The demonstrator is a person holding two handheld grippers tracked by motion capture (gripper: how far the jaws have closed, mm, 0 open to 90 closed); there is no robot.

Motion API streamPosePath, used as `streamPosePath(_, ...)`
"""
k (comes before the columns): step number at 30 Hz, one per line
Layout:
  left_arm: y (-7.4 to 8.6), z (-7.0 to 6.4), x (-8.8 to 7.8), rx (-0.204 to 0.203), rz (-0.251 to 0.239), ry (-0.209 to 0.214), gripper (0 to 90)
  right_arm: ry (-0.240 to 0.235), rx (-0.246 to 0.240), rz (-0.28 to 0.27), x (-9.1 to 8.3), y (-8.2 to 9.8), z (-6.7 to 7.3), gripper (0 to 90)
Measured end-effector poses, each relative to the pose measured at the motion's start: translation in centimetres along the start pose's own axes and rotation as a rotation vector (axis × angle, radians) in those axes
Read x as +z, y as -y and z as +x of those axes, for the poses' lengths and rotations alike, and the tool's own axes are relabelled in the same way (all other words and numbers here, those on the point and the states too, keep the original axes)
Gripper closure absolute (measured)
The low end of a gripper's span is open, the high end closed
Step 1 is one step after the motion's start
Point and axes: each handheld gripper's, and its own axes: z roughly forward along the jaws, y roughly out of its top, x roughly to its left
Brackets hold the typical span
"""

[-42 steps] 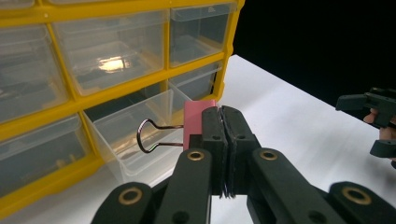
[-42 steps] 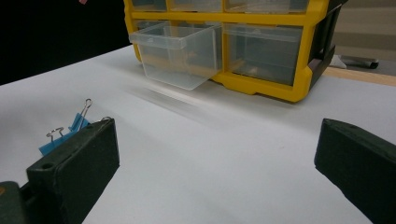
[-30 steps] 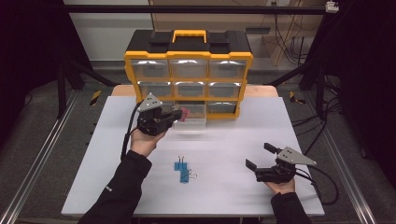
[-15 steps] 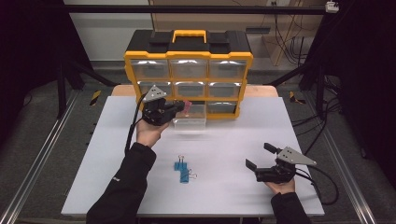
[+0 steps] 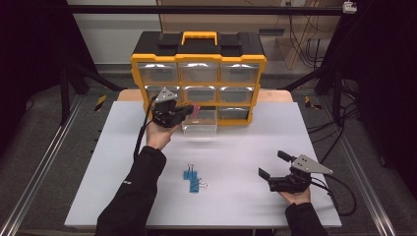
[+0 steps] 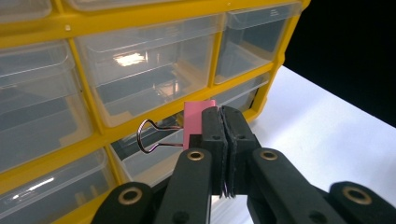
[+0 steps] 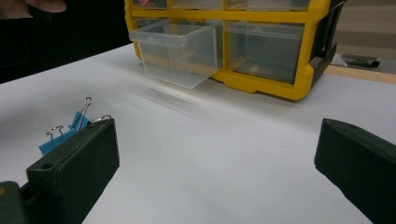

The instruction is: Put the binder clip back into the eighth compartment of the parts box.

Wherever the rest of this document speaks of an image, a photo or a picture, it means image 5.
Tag hanging black cables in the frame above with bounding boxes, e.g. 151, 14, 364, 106
287, 13, 328, 70

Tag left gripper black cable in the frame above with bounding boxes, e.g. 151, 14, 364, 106
132, 94, 158, 161

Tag black metal stand frame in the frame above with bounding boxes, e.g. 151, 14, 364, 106
60, 62, 124, 126
283, 65, 343, 127

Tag yellow black drawer organizer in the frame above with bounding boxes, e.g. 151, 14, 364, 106
130, 30, 268, 127

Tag white table sheet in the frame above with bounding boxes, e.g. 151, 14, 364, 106
64, 100, 342, 229

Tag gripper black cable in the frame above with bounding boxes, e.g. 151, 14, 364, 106
309, 173, 358, 217
132, 94, 158, 161

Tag wooden cabinet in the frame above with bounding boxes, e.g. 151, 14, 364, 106
156, 0, 343, 70

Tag black floor cables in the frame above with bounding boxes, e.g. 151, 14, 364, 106
308, 78, 362, 146

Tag person's right hand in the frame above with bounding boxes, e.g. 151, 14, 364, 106
278, 188, 312, 207

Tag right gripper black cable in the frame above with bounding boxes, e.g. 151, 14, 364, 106
309, 173, 358, 217

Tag person's left hand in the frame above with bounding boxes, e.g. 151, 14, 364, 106
146, 120, 181, 151

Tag black curtain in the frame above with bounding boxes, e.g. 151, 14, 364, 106
328, 0, 417, 185
0, 0, 96, 148

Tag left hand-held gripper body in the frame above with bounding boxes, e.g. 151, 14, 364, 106
151, 87, 185, 129

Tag aluminium floor rail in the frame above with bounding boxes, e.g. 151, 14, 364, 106
0, 94, 85, 236
319, 96, 399, 236

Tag blue binder clip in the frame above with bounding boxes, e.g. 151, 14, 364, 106
189, 177, 209, 195
182, 162, 195, 181

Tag black metal crossbar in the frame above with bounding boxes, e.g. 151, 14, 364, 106
65, 4, 345, 17

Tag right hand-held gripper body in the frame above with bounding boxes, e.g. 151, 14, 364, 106
268, 154, 334, 194

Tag small white device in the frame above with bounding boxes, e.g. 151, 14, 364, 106
342, 1, 358, 14

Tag clear plastic drawer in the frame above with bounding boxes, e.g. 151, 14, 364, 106
181, 109, 218, 138

